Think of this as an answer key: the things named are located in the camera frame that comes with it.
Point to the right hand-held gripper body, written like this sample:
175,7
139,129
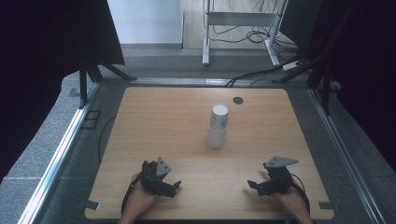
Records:
280,182

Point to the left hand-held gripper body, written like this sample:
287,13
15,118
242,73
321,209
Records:
154,179

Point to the stack of white paper cups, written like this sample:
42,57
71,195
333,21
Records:
217,130

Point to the person's right hand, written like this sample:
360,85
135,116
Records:
292,202

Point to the grey tape strip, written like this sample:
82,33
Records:
326,205
92,205

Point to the round dark table grommet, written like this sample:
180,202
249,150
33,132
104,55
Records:
238,100

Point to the black tripod stand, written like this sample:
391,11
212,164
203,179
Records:
325,87
83,81

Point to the white power strip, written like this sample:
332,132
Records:
292,65

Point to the black curtain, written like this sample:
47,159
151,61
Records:
367,62
40,62

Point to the white metal stand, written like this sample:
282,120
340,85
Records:
239,18

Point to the aluminium floor rail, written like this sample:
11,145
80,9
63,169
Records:
59,155
348,155

